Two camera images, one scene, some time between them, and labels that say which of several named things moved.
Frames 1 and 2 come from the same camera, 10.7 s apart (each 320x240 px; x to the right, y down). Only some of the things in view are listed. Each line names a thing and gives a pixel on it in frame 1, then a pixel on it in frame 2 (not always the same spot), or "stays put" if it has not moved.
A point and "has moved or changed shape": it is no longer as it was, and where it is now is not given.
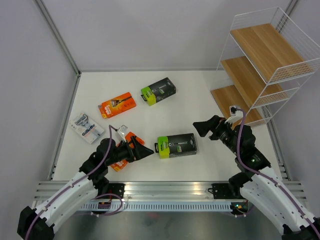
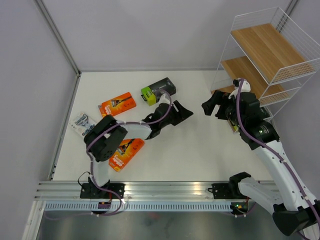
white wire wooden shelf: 266,58 stays put
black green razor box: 175,145 has moved or changed shape
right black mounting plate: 222,191 stays put
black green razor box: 158,91 stays put
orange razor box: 117,105 stays put
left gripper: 140,151 -> 182,115
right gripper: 214,124 -> 221,98
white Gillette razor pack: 87,128 stays put
